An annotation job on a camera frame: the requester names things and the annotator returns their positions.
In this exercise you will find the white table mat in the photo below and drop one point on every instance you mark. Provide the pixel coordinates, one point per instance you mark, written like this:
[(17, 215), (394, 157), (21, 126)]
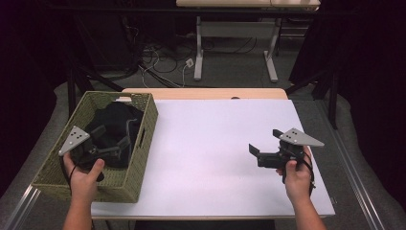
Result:
[(217, 153)]

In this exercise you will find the dark table grommet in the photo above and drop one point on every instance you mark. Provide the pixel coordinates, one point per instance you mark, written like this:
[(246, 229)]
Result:
[(235, 97)]

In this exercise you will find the white power adapter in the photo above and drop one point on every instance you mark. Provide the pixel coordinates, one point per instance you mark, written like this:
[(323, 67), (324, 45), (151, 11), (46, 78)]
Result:
[(189, 62)]

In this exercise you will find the green woven basket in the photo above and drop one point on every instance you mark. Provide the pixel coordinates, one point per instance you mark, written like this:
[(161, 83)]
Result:
[(121, 188)]

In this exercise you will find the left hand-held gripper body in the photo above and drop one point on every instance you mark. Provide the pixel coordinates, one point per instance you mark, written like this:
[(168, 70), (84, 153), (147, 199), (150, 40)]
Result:
[(75, 140)]

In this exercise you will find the black cloth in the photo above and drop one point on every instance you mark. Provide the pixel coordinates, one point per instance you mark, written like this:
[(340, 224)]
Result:
[(117, 116)]

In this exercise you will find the aluminium rail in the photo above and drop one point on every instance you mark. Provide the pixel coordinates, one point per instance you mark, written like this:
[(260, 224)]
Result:
[(354, 179), (19, 207)]

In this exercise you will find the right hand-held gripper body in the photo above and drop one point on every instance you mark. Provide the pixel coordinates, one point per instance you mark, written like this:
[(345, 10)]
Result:
[(295, 138)]

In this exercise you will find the person's right hand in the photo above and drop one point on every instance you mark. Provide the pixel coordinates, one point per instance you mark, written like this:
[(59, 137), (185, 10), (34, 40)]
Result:
[(298, 182)]

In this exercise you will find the black metal stand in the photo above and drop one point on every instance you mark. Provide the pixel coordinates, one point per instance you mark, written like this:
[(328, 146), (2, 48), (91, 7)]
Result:
[(72, 89), (332, 96)]

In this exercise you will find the person's left hand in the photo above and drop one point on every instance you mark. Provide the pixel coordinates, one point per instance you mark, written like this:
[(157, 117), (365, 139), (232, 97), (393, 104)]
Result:
[(83, 183)]

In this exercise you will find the white-legged desk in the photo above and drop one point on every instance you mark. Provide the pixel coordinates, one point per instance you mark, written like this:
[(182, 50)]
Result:
[(237, 30)]

